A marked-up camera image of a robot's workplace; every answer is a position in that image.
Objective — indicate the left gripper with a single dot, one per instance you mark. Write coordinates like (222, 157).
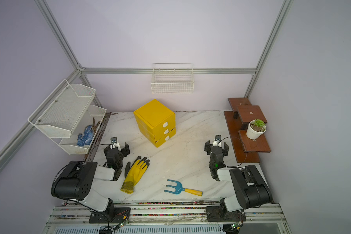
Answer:
(125, 152)

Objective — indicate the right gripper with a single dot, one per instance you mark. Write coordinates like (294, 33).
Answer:
(208, 147)

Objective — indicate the yellow drawer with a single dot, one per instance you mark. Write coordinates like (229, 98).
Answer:
(163, 129)
(170, 118)
(164, 137)

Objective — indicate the yellow bottom drawer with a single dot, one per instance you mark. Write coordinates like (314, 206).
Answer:
(164, 137)

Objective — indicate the yellow top drawer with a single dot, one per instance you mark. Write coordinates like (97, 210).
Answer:
(170, 118)

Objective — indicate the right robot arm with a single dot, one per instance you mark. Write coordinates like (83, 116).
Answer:
(250, 188)

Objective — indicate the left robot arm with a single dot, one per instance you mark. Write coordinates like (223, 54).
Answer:
(75, 180)

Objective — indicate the yellow drawer cabinet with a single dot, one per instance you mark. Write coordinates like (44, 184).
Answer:
(149, 115)

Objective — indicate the yellow black work glove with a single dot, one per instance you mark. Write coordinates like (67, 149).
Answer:
(134, 175)

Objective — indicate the brown wooden step shelf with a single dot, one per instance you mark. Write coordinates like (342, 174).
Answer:
(238, 122)

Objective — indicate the blue item in rack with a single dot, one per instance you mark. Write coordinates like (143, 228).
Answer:
(86, 137)

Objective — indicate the white potted succulent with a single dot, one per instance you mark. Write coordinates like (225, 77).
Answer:
(255, 129)

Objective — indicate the blue garden fork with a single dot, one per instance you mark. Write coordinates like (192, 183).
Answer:
(178, 188)

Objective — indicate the white mesh two-tier rack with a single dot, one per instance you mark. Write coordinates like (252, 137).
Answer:
(66, 113)

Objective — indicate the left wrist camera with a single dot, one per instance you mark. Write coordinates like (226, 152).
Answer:
(115, 144)

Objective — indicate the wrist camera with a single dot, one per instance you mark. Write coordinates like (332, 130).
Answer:
(115, 144)
(217, 141)

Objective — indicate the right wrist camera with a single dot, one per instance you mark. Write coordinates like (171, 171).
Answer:
(217, 141)

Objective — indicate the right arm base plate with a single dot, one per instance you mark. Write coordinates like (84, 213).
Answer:
(218, 214)

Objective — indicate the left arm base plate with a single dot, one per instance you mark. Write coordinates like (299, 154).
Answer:
(115, 216)

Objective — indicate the aluminium frame rail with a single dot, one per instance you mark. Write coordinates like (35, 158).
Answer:
(146, 71)

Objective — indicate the white wire wall basket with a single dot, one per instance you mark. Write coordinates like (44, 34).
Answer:
(172, 83)

